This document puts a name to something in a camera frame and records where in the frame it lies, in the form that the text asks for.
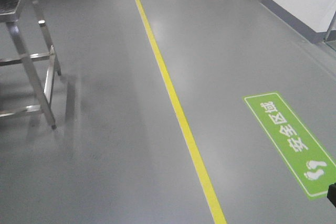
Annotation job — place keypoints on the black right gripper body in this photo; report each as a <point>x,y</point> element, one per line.
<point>331,194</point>

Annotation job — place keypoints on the green floor sign sticker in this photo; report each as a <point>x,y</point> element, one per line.
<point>307,159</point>

